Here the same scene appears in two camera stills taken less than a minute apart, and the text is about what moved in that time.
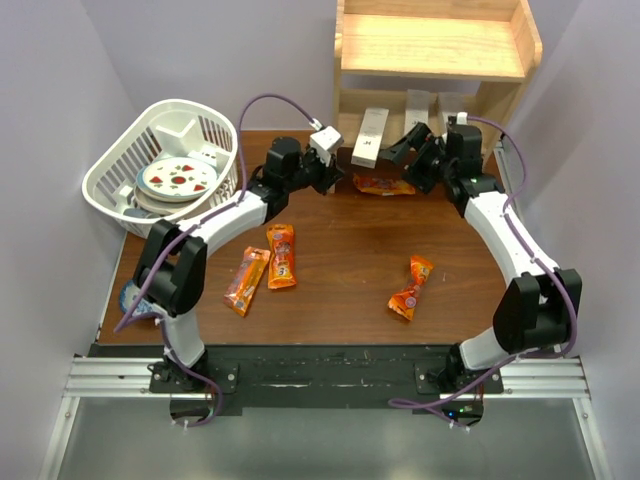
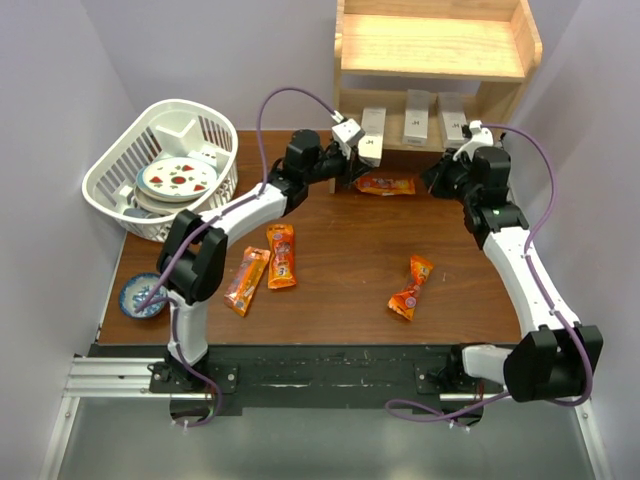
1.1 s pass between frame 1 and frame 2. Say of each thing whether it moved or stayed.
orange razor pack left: stayed
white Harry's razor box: stayed
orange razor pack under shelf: stayed
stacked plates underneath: stayed
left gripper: moved
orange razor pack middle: stayed
